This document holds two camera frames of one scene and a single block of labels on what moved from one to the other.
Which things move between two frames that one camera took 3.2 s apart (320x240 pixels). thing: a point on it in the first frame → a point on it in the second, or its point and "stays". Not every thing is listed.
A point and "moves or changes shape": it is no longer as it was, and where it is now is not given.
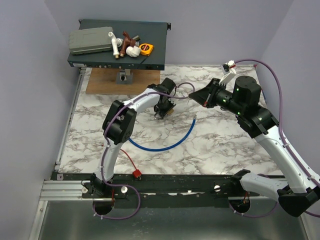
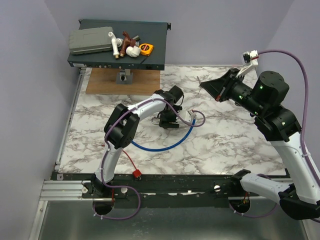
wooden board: [103, 81] stays
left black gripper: [160, 113] → [164, 123]
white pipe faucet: [116, 43] stays
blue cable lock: [170, 146] stays
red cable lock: [136, 173] stays
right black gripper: [205, 96] → [219, 88]
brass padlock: [170, 111] moves or changes shape
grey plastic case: [90, 40] stays
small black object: [137, 38] stays
